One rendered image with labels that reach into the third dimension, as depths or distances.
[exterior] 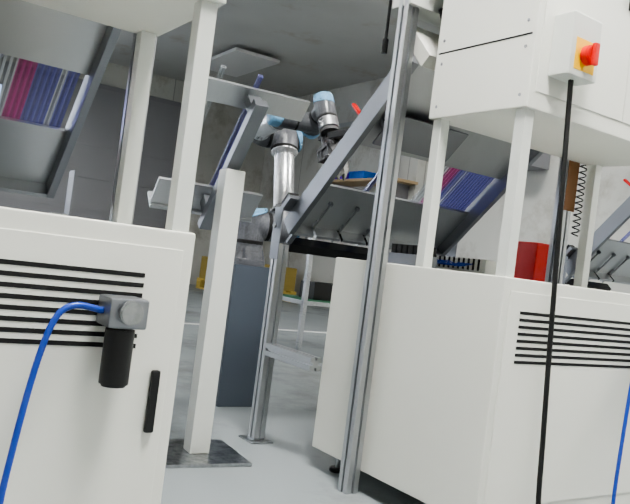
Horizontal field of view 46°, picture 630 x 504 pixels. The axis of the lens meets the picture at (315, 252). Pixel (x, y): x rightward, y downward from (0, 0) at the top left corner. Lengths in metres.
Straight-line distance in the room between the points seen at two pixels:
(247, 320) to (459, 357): 1.29
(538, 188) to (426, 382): 5.63
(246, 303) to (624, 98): 1.56
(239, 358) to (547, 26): 1.71
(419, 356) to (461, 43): 0.78
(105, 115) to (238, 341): 8.34
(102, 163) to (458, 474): 9.53
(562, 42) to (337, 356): 1.02
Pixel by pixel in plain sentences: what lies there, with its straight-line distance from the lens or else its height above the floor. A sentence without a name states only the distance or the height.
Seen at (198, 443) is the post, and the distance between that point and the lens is 2.19.
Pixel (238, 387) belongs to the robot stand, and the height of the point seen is 0.08.
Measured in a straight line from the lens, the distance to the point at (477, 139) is 2.44.
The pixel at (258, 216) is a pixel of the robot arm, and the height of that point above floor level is 0.75.
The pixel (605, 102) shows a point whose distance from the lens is 1.95.
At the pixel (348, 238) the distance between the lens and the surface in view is 2.53.
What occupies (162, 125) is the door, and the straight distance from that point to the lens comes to 11.24.
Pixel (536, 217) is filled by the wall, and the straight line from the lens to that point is 7.32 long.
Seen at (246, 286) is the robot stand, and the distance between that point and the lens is 2.85.
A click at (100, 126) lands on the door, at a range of 10.95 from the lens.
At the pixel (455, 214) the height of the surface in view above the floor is 0.83.
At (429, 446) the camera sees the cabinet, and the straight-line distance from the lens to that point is 1.84.
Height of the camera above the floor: 0.60
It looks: 1 degrees up
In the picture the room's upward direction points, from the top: 7 degrees clockwise
